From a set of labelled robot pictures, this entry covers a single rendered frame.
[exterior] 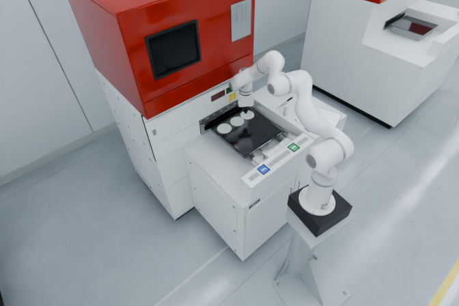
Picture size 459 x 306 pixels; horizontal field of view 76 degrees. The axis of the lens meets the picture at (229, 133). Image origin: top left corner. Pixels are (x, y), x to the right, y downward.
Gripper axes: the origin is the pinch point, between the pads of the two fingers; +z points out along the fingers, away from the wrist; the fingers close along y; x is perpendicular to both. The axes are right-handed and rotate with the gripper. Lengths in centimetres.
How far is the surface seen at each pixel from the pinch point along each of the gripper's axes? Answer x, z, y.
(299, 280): -79, 99, 31
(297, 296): -90, 99, 26
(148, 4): -20, -81, -46
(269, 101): 12.0, 3.4, 19.1
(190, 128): -8.6, 4.5, -37.9
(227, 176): -41.4, 17.9, -16.2
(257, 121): -1.0, 9.9, 8.3
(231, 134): -12.7, 10.0, -10.8
